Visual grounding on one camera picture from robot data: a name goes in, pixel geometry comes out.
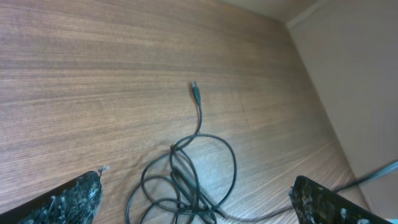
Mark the coiled black usb cable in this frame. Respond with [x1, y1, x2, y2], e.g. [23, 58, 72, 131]
[125, 81, 293, 224]

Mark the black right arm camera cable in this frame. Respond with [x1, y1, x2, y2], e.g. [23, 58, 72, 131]
[334, 160, 398, 192]

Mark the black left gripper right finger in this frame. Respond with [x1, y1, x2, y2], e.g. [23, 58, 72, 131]
[289, 175, 389, 224]

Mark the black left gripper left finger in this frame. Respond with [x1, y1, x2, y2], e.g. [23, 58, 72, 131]
[1, 171, 103, 224]

